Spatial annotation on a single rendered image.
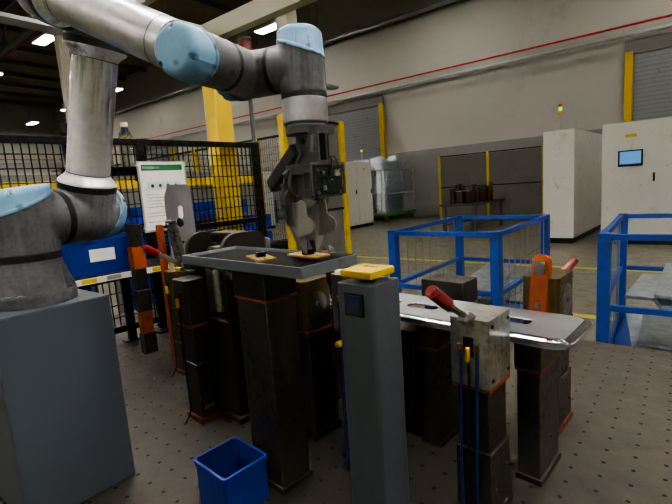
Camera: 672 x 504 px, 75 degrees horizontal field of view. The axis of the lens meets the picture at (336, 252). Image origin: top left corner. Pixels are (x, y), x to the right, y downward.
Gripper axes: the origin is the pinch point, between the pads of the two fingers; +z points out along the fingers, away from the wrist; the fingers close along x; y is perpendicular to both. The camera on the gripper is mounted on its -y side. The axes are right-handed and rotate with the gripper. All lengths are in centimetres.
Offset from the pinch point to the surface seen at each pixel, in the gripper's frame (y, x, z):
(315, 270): 7.4, -4.2, 3.1
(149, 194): -139, 16, -12
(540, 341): 28.5, 26.8, 18.5
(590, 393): 19, 74, 48
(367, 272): 17.1, -2.0, 2.7
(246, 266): -6.0, -9.2, 2.9
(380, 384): 18.3, -1.7, 19.6
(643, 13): -356, 1387, -409
